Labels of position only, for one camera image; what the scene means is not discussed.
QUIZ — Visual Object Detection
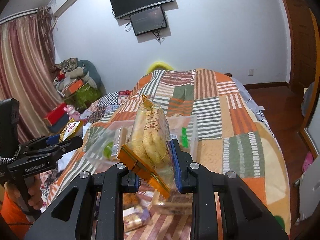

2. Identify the striped red brown curtain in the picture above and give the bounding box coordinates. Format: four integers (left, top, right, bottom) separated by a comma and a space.
0, 6, 59, 143

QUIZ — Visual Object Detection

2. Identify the white curtain rail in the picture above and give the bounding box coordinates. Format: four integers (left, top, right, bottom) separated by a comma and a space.
0, 6, 40, 24

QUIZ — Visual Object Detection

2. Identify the pink plush toy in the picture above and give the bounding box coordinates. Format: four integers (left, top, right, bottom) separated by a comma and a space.
64, 105, 80, 119

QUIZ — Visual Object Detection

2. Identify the red box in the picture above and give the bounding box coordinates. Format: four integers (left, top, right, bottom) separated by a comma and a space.
43, 103, 69, 127

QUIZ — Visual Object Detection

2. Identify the black monitor cable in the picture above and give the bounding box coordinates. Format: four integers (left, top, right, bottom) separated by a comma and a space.
152, 30, 164, 43

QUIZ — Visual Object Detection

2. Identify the yellow round object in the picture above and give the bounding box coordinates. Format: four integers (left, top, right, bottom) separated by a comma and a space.
147, 61, 173, 72

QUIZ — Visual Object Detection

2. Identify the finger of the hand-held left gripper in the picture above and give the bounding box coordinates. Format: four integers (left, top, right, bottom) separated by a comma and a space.
22, 135, 62, 152
30, 137, 84, 159

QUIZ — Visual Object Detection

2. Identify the person's left forearm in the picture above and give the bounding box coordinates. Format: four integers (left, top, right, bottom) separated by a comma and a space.
0, 192, 42, 230

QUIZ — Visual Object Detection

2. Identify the floral cloth bundle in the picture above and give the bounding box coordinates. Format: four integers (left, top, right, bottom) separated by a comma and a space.
55, 58, 79, 72

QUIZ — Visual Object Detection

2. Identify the orange-edged clear bread bag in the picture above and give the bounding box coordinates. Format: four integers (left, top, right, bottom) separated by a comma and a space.
118, 94, 175, 200

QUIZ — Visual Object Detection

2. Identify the person's left hand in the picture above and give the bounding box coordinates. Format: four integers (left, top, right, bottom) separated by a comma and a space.
4, 174, 44, 209

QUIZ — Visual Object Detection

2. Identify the white panel with stickers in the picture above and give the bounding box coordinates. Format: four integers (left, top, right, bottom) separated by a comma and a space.
299, 165, 320, 220

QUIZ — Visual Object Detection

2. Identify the grey plush toy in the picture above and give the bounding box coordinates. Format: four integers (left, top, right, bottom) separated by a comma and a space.
65, 67, 89, 79

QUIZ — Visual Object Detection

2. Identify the yellow snack packet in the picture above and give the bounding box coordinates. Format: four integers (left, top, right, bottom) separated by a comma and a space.
59, 118, 84, 142

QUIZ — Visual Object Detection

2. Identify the lime green jelly cup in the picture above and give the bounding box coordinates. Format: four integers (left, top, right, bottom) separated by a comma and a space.
104, 142, 115, 159

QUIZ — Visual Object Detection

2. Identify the green-edged clear snack bag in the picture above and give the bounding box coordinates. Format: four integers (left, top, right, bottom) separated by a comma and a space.
180, 127, 189, 148

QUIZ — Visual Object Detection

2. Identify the small black wall monitor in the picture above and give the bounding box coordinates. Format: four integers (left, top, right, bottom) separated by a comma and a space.
129, 5, 167, 36

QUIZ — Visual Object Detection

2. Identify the tan cake box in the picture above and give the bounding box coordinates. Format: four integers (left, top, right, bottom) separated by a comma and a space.
152, 192, 193, 215

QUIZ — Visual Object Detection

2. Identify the orange striped patchwork blanket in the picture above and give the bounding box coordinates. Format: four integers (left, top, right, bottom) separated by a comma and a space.
40, 69, 292, 240

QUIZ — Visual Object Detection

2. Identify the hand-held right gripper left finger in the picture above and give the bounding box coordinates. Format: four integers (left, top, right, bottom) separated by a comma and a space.
24, 162, 140, 240

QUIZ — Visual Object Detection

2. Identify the clear plastic container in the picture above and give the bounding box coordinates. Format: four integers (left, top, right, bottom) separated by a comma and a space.
85, 114, 198, 170

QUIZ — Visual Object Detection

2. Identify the orange cardboard box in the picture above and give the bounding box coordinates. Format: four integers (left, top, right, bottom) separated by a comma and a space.
61, 79, 84, 95

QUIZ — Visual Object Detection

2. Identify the pink slipper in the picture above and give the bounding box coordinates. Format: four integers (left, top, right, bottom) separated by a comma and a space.
301, 151, 314, 173

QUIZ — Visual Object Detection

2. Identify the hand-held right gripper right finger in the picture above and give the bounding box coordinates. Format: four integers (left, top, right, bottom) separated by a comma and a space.
168, 138, 288, 240

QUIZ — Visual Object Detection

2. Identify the wooden door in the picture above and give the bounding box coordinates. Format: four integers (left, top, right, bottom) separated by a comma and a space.
275, 0, 320, 93

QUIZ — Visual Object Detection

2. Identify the long brown wafer pack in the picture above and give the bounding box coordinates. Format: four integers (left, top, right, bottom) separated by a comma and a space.
122, 192, 152, 233

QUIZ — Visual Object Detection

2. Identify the grey printed bed sheet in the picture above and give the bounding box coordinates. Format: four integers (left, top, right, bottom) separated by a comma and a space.
232, 76, 278, 140

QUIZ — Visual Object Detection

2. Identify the floral checked quilt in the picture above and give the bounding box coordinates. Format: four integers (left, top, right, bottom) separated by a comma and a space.
37, 90, 132, 200

